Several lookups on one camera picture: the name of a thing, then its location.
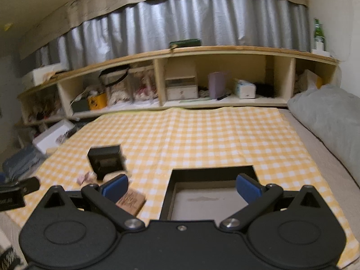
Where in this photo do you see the wooden carved character block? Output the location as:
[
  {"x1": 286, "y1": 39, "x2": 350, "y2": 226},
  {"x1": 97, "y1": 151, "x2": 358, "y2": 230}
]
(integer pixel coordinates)
[{"x1": 116, "y1": 188, "x2": 146, "y2": 216}]

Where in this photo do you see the small black cardboard box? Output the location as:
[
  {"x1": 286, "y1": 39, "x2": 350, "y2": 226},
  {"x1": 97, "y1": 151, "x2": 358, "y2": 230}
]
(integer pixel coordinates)
[{"x1": 87, "y1": 145, "x2": 127, "y2": 181}]

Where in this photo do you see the black storage box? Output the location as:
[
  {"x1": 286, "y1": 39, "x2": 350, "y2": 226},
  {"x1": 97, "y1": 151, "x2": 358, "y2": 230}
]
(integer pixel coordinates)
[{"x1": 159, "y1": 166, "x2": 259, "y2": 224}]

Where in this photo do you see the white box on floor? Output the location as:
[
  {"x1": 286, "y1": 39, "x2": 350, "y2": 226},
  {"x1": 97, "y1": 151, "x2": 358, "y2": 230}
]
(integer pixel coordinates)
[{"x1": 32, "y1": 119, "x2": 76, "y2": 155}]

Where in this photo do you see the yellow checkered tablecloth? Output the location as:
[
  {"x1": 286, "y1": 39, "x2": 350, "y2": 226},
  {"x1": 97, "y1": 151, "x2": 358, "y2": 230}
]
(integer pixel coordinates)
[{"x1": 7, "y1": 107, "x2": 359, "y2": 268}]

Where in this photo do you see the yellow box on shelf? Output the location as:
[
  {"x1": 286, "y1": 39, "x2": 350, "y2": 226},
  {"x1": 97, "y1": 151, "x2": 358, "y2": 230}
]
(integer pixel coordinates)
[{"x1": 87, "y1": 93, "x2": 107, "y2": 110}]

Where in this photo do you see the white tissue box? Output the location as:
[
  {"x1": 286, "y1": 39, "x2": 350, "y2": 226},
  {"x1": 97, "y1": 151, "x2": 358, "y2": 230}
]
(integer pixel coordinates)
[{"x1": 234, "y1": 79, "x2": 256, "y2": 99}]

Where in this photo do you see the doll in clear case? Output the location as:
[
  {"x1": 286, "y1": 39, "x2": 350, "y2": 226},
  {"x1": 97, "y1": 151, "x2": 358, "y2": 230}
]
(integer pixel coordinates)
[{"x1": 98, "y1": 65, "x2": 133, "y2": 106}]

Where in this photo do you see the grey pillow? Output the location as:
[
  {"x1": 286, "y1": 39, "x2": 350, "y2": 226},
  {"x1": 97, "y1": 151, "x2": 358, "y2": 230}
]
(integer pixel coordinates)
[{"x1": 287, "y1": 84, "x2": 359, "y2": 183}]

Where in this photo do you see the purple box on shelf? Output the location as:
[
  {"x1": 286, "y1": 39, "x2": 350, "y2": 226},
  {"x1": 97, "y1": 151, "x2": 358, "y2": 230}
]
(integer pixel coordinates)
[{"x1": 208, "y1": 72, "x2": 227, "y2": 99}]

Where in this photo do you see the wooden shelf unit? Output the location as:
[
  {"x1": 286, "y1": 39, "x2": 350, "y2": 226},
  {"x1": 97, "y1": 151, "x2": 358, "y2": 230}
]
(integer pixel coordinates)
[{"x1": 18, "y1": 46, "x2": 339, "y2": 126}]

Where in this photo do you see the white small drawer box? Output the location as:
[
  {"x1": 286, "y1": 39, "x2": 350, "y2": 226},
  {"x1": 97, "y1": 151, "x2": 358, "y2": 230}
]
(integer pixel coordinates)
[{"x1": 165, "y1": 76, "x2": 198, "y2": 101}]

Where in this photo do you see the dark green case on shelf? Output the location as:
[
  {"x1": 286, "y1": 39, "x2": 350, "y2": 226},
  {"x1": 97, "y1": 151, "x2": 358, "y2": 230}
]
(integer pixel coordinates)
[{"x1": 169, "y1": 39, "x2": 202, "y2": 50}]

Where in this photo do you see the green glass bottle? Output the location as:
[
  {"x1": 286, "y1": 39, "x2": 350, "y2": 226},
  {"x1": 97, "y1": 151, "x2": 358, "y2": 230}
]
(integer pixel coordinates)
[{"x1": 314, "y1": 18, "x2": 326, "y2": 51}]

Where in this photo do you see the silver grey curtain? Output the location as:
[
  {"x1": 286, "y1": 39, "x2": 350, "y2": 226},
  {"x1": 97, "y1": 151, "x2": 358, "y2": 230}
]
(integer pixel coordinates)
[{"x1": 20, "y1": 0, "x2": 311, "y2": 73}]

